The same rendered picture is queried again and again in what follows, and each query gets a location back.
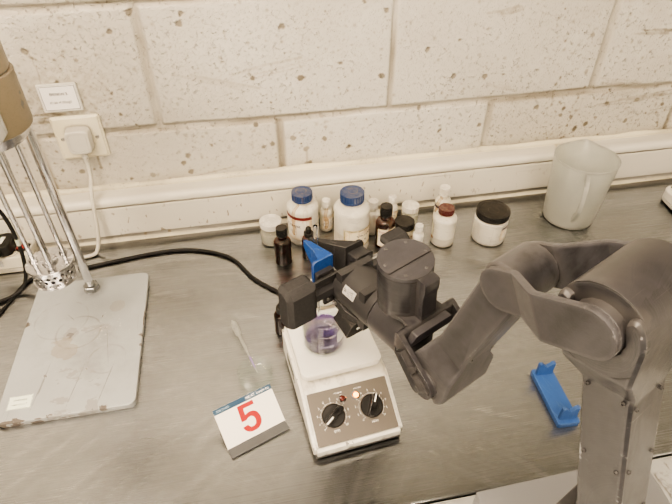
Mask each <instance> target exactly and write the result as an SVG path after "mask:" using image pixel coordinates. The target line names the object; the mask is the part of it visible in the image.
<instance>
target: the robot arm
mask: <svg viewBox="0 0 672 504"><path fill-rule="evenodd" d="M380 242H381V243H382V244H384V245H383V246H382V247H381V248H380V250H379V251H378V253H377V254H375V255H373V251H372V250H367V249H366V248H365V247H364V246H363V244H364V242H363V241H362V240H361V239H358V240H355V241H347V240H331V239H322V238H318V245H316V244H315V243H313V237H310V238H308V240H304V241H303V246H304V249H305V251H306V253H307V255H308V258H309V260H310V262H311V264H312V265H311V272H312V281H311V280H310V279H309V278H308V277H307V276H305V275H300V276H298V277H296V278H294V279H292V280H290V281H288V282H286V283H284V284H282V285H280V286H279V287H278V297H279V307H280V317H281V323H282V324H283V325H284V326H285V327H286V328H288V329H291V330H294V329H297V328H299V327H300V326H302V325H304V324H306V323H308V322H309V321H311V320H313V319H315V318H316V317H317V310H316V308H318V306H317V302H319V301H321V300H323V304H327V303H329V302H331V301H333V300H334V301H333V302H332V304H333V305H334V306H335V307H336V308H337V309H338V312H337V314H336V315H335V316H334V320H335V321H336V323H337V325H338V326H339V328H340V329H341V331H342V332H343V334H344V335H345V337H346V338H349V337H351V336H353V335H355V334H357V333H359V332H360V331H362V330H363V331H364V330H366V329H368V328H369V329H370V330H371V331H372V332H374V333H375V334H376V335H377V336H378V337H379V338H380V339H381V340H382V341H383V342H384V343H385V344H387V345H388V346H389V347H390V348H391V349H392V350H393V351H394V352H395V354H396V357H397V359H398V361H399V363H400V365H401V367H402V369H403V371H404V373H405V375H406V377H407V380H408V382H409V384H410V386H411V388H412V389H413V391H414V392H416V393H417V394H418V395H419V396H420V397H422V398H423V399H425V400H429V399H432V400H433V403H434V404H437V405H441V404H444V403H445V402H446V401H448V400H449V399H451V398H452V397H453V396H455V395H456V394H458V393H459V392H460V391H462V390H463V389H464V388H466V387H467V386H469V385H470V384H471V383H473V382H474V381H476V380H477V379H478V378H480V377H481V376H482V375H484V374H485V373H486V371H487V369H488V367H489V365H490V363H491V361H492V359H493V354H492V352H491V350H492V348H493V347H494V345H495V344H496V343H497V342H498V341H499V340H500V338H501V337H502V336H503V335H504V334H505V333H506V332H507V331H508V330H509V329H510V328H511V327H512V326H513V325H514V324H515V323H516V322H517V321H518V320H519V319H520V318H522V319H523V320H524V321H525V323H526V324H527V325H528V327H529V328H530V329H531V331H532V332H533V333H534V335H535V336H536V337H537V339H538V340H540V341H541V342H543V343H546V344H549V345H552V346H555V347H558V348H561V349H562V352H563V354H564V356H565V357H566V358H567V359H568V360H569V361H570V362H571V363H572V364H573V365H574V366H575V367H576V368H577V369H578V370H579V372H580V373H581V374H582V376H583V386H582V405H581V425H580V444H579V463H578V483H577V485H576V486H575V487H573V488H572V489H571V490H570V491H569V492H568V493H567V494H566V495H565V496H564V497H563V498H562V499H560V500H559V501H558V502H557V503H556V504H646V497H647V490H648V484H649V478H650V471H651V465H652V459H653V453H654V446H655V440H656V434H657V427H658V421H659V415H660V409H661V402H662V396H663V390H664V383H665V378H666V376H667V374H668V372H669V371H670V369H671V368H672V243H670V242H668V241H665V240H661V239H655V238H642V239H636V240H634V241H626V240H618V239H601V240H590V241H580V242H569V243H551V242H545V241H528V242H523V243H521V244H519V245H518V246H516V247H514V248H513V249H511V250H510V251H508V252H506V253H505V254H503V255H501V256H500V257H498V258H497V259H495V260H493V261H492V262H490V263H489V264H488V265H486V267H485V269H484V271H483V272H482V273H481V276H480V281H479V282H478V283H477V285H476V286H475V288H474V289H473V290H472V292H471V293H470V295H469V296H468V297H467V299H466V300H465V302H464V303H463V304H462V306H461V307H459V306H458V304H457V302H456V301H455V299H454V298H450V299H448V300H447V301H445V302H443V303H442V304H441V303H440V302H438V301H437V300H436V299H437V291H438V289H439V285H440V277H439V276H438V275H437V274H436V273H434V268H435V257H434V254H433V252H432V251H431V248H430V247H429V246H428V245H426V244H424V243H423V242H420V241H417V240H414V239H410V238H409V235H408V233H407V232H405V231H404V230H402V229H401V228H400V227H396V228H394V229H392V230H390V231H388V232H386V233H384V234H382V235H380ZM333 267H334V268H335V269H336V270H337V271H336V270H334V268H333ZM553 287H554V288H559V289H562V290H561V291H560V293H559V294H558V296H556V295H552V294H548V293H546V292H548V291H549V290H550V289H552V288H553ZM449 322H450V323H449ZM448 323H449V324H448ZM446 324H448V326H447V327H446V328H445V330H444V331H443V333H442V334H441V335H439V336H438V337H436V338H435V339H433V333H434V332H436V331H437V330H439V329H440V328H442V327H443V326H445V325H446ZM432 339H433V340H432Z"/></svg>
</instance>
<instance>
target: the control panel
mask: <svg viewBox="0 0 672 504"><path fill-rule="evenodd" d="M354 392H358V394H359V396H358V397H357V398H355V397H354V396H353V393H354ZM374 393H377V394H378V395H379V397H380V399H381V400H382V403H383V410H382V412H381V413H380V415H378V416H377V417H374V418H370V417H367V416H365V415H364V414H363V412H362V411H361V407H360V404H361V400H362V399H363V397H365V396H366V395H368V394H374ZM341 395H343V396H345V400H344V401H341V400H340V399H339V397H340V396H341ZM306 396H307V401H308V405H309V410H310V414H311V418H312V423H313V427H314V431H315V436H316V440H317V444H318V447H319V448H323V447H326V446H330V445H334V444H337V443H341V442H345V441H348V440H352V439H355V438H359V437H363V436H366V435H370V434H374V433H377V432H381V431H385V430H388V429H392V428H395V427H398V422H397V418H396V414H395V411H394V407H393V404H392V400H391V397H390V393H389V389H388V386H387V382H386V379H385V376H380V377H376V378H372V379H368V380H364V381H360V382H356V383H352V384H348V385H344V386H340V387H336V388H332V389H328V390H324V391H320V392H316V393H312V394H309V395H306ZM330 404H338V405H342V406H343V407H344V412H345V420H344V422H343V424H342V425H341V426H339V427H337V428H330V427H328V426H327V425H326V424H325V423H324V422H323V419H322V412H323V410H324V408H325V407H326V406H328V405H330Z"/></svg>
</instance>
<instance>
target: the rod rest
mask: <svg viewBox="0 0 672 504"><path fill-rule="evenodd" d="M555 366H556V362H555V361H551V362H550V363H548V364H546V365H545V364H544V363H543V362H539V364H538V367H537V369H533V370H531V373H530V375H531V377H532V379H533V381H534V383H535V385H536V387H537V389H538V391H539V393H540V395H541V397H542V399H543V401H544V403H545V405H546V407H547V409H548V411H549V413H550V415H551V417H552V419H553V421H554V423H555V425H556V427H557V428H564V427H572V426H578V424H579V422H580V420H579V418H578V416H577V415H578V413H579V411H580V409H581V407H580V405H576V406H574V407H572V405H571V403H570V402H569V400H568V398H567V396H566V394H565V392H564V391H563V389H562V387H561V385H560V383H559V381H558V379H557V378H556V376H555V374H554V372H553V370H554V368H555Z"/></svg>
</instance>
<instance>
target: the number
mask: <svg viewBox="0 0 672 504"><path fill-rule="evenodd" d="M216 416H217V419H218V421H219V424H220V426H221V429H222V431H223V433H224V436H225V438H226V441H227V443H228V445H230V444H231V443H233V442H235V441H237V440H239V439H241V438H243V437H245V436H247V435H249V434H251V433H253V432H255V431H257V430H258V429H260V428H262V427H264V426H266V425H268V424H270V423H272V422H274V421H276V420H278V419H280V418H282V416H281V414H280V412H279V409H278V407H277V404H276V402H275V400H274V397H273V395H272V393H271V390H270V389H269V390H267V391H265V392H263V393H261V394H259V395H257V396H255V397H253V398H251V399H249V400H247V401H245V402H243V403H241V404H239V405H237V406H235V407H233V408H231V409H229V410H226V411H224V412H222V413H220V414H218V415H216Z"/></svg>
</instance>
